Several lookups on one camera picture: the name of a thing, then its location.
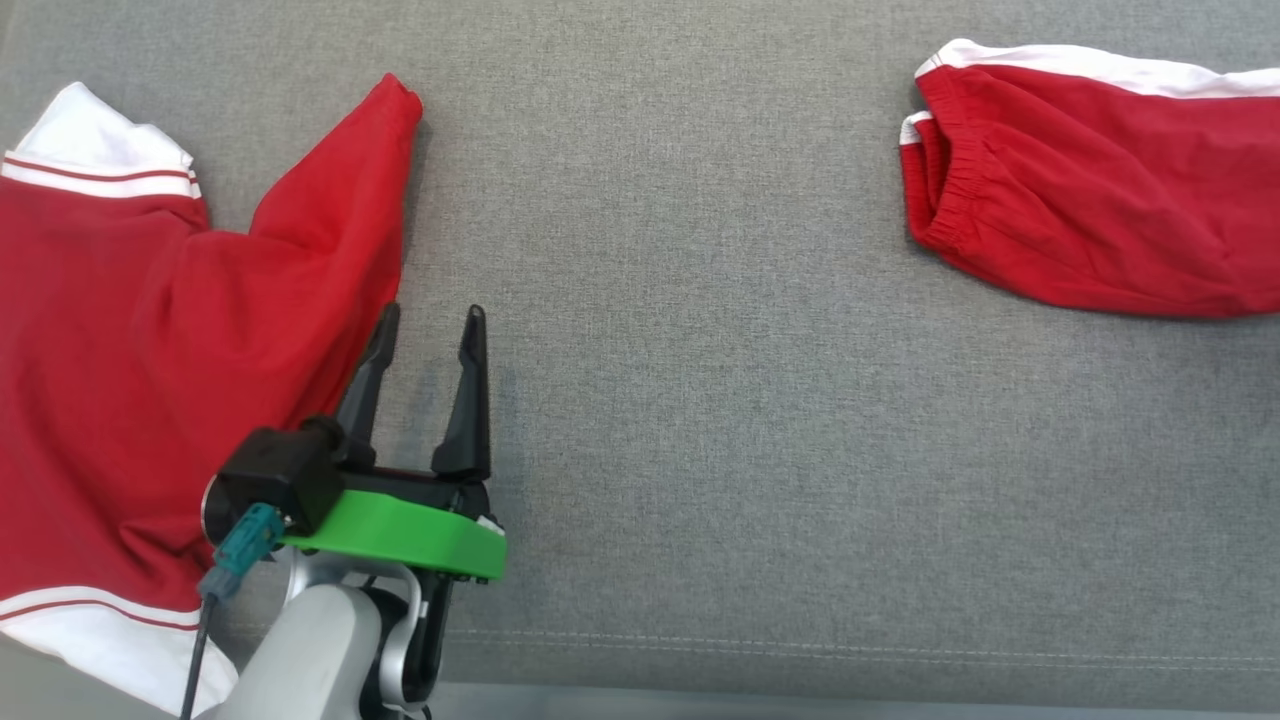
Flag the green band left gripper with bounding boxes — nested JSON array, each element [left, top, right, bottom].
[[280, 302, 508, 586]]

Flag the red white basketball jersey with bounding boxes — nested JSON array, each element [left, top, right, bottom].
[[0, 72, 424, 717]]

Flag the grey fabric sofa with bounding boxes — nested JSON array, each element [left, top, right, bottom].
[[0, 0, 1280, 713]]

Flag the red white-striped shorts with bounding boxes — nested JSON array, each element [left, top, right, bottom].
[[898, 38, 1280, 319]]

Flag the teal plug left camera cable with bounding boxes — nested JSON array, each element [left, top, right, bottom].
[[180, 503, 286, 720]]

